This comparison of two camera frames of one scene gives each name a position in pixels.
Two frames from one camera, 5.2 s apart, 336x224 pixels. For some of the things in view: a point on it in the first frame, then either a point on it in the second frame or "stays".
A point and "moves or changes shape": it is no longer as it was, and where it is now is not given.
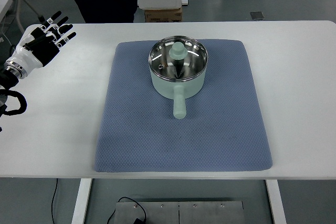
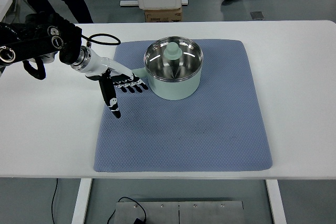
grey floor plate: x=257 y=15 stays
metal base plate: x=181 y=212 stays
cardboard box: x=164 y=16 stays
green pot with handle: x=178 y=91 moves or changes shape
